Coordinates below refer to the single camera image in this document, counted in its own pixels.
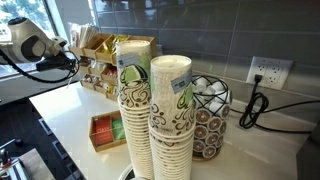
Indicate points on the white wall power outlet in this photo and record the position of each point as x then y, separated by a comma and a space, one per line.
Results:
270, 71

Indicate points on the bright window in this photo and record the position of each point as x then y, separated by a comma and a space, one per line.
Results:
23, 10

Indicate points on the wrapped straws and utensils bundle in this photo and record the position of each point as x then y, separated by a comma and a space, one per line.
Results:
83, 33

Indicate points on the white printed condiment packets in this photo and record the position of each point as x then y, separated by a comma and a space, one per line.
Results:
97, 67

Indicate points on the patterned paper cup stack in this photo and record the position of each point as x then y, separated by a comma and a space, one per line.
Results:
135, 100
171, 116

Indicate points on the yellow condiment packets pile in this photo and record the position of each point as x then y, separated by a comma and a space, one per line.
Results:
111, 45

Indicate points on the red ketchup packets pile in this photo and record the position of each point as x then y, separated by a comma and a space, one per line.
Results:
111, 72

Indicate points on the red tea bag packets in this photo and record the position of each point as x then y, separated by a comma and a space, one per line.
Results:
101, 130

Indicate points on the metal camera stand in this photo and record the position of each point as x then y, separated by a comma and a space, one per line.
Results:
6, 163

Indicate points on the small wooden tea box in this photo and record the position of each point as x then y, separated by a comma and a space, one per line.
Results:
106, 146

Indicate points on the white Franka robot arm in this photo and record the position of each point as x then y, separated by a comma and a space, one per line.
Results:
20, 40

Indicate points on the wooden tiered condiment rack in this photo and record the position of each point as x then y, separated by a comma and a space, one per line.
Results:
96, 50

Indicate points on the green tea bag packets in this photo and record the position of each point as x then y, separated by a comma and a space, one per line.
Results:
118, 129

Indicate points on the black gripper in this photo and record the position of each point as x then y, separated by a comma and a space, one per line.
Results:
51, 64

